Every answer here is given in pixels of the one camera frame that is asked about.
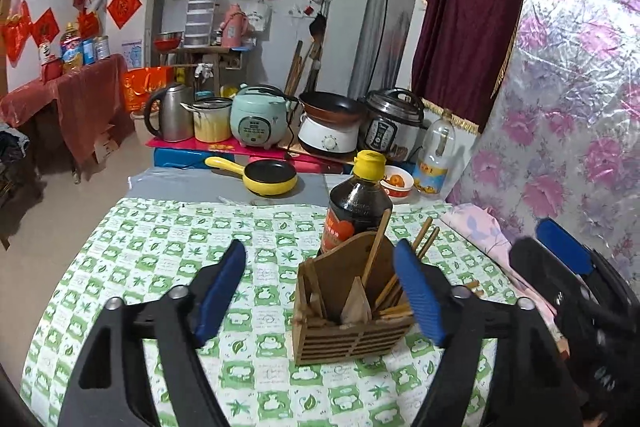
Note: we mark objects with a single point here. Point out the dark soy sauce bottle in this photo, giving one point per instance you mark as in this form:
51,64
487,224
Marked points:
357,207

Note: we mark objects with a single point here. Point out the orange shopping bag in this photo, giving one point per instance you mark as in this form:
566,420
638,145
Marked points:
145,87

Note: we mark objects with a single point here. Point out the pink thermos jug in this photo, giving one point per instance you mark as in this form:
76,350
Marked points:
234,27

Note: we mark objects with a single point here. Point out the clear plastic oil bottle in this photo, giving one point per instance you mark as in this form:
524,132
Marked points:
434,157

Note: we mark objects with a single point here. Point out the mint green rice cooker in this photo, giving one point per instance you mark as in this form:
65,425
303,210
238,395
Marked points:
257,119

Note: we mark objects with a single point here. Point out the pile of dark clothes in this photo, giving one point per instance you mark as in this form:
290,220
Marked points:
10,147

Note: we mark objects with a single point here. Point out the blue storage box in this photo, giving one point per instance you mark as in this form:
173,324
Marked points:
200,159

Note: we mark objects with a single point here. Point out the plain wooden chopstick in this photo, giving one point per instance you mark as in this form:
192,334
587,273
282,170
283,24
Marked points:
425,229
377,247
432,239

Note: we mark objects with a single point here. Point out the red cloth covered side table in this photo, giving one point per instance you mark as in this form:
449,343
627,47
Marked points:
75,102

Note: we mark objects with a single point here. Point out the pink floral cloth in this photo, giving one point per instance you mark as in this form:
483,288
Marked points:
480,232

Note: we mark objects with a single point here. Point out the blue silver tin can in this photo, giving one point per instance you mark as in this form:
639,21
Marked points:
89,52
102,48

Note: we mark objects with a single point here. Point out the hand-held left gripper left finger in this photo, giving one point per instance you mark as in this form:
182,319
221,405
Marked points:
220,294

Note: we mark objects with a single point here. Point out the maroon curtain with gold fringe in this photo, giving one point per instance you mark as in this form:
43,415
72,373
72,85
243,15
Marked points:
470,17

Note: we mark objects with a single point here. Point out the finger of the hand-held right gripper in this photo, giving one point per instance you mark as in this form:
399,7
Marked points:
562,242
535,272

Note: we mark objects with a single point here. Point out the red white bowl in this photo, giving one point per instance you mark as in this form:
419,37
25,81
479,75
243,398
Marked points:
397,182

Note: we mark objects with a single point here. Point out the red hanging plastic decoration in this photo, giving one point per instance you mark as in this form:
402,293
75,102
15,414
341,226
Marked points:
15,32

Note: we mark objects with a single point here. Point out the bundle of wooden sticks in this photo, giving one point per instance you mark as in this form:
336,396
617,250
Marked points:
300,67

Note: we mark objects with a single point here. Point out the red metal basin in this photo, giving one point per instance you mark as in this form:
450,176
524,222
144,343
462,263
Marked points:
168,41

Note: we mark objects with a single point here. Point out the grey door curtain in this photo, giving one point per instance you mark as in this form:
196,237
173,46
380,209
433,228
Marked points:
380,7

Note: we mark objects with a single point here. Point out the white refrigerator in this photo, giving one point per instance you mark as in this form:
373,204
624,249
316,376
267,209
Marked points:
157,7

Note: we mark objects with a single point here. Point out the wooden kitchen shelf table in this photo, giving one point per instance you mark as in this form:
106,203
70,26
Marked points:
210,67

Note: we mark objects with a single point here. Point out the yellow steel cooking pot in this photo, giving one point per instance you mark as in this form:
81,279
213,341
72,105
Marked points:
212,122

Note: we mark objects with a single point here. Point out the steel electric kettle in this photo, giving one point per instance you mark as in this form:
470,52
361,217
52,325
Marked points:
172,112

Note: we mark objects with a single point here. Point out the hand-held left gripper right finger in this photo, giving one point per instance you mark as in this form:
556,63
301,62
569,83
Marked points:
420,297

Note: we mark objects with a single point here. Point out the copper brown frying pan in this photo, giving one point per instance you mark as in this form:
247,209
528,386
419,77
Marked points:
332,103

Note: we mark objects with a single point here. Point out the wooden slatted chopstick holder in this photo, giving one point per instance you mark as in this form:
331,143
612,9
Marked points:
345,322

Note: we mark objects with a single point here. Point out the silver black pressure cooker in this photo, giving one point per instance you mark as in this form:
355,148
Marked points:
392,127

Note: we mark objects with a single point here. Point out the yellow small frying pan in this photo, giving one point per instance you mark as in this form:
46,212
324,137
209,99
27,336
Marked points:
267,179

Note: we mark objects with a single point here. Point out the white electric steamer pot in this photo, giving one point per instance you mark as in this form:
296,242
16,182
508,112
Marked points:
327,137

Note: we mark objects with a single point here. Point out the yellow oil bottle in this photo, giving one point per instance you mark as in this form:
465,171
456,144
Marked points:
71,49

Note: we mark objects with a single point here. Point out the green white checked tablecloth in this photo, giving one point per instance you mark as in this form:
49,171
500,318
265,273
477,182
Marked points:
150,257

